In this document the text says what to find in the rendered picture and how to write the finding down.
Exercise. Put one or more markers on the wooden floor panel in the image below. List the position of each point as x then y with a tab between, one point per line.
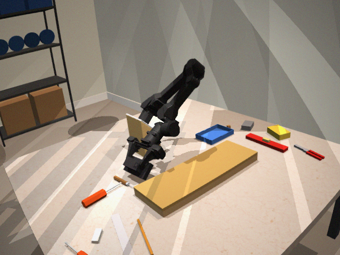
172	189

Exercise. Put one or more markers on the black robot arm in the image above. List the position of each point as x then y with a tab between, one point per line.
157	105

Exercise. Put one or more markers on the blue tray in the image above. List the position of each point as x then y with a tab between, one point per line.
214	134

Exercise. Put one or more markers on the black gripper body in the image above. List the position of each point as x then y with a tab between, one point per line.
149	142

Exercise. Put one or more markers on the red long bar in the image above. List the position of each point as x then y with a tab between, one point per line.
267	142

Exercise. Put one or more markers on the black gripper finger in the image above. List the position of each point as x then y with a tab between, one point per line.
150	155
131	150

